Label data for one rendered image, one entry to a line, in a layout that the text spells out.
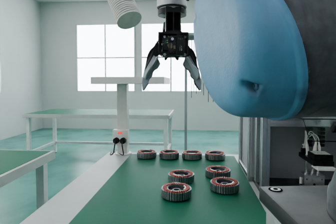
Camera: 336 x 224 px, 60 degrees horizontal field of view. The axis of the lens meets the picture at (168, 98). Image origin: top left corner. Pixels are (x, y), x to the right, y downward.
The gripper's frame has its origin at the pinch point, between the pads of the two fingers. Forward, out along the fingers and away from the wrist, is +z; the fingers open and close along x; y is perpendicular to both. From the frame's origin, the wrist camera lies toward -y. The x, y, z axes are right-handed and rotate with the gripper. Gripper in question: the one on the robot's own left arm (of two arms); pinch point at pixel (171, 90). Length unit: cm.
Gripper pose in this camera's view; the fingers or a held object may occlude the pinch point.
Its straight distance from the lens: 75.3
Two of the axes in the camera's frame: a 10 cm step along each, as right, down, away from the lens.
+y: 0.5, 0.4, -10.0
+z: 0.0, 10.0, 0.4
